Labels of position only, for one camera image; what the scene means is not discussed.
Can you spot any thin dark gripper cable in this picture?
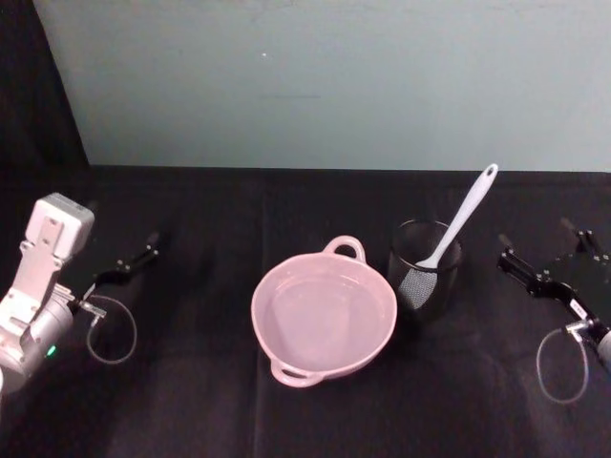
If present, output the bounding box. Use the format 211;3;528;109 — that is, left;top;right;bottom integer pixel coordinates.
536;320;599;406
70;294;138;367

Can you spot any thin dark left gripper cable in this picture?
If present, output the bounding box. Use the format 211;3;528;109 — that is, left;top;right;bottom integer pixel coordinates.
70;294;138;367

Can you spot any black curtain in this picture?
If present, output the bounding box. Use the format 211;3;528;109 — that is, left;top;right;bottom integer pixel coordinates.
0;0;93;169

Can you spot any thin dark right gripper cable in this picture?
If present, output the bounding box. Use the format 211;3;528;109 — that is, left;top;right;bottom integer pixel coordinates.
536;320;599;406

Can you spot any pink two-handled bowl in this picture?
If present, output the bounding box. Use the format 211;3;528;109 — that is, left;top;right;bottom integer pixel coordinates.
250;235;399;389

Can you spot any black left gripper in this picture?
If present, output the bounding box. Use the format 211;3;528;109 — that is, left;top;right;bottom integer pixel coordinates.
60;199;161;306

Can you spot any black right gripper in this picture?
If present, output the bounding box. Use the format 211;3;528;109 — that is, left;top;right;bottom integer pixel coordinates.
496;217;611;333

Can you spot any pale wall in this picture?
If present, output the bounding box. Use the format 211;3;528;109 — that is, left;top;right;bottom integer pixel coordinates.
31;0;611;172

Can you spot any black mesh utensil holder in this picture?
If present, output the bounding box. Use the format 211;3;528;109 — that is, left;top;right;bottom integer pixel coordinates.
387;219;464;324

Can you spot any left robot arm with camera bracket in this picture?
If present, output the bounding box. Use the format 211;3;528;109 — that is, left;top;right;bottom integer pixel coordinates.
0;192;96;398

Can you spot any black table cloth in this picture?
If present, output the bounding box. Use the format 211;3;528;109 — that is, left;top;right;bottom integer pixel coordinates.
0;164;611;458

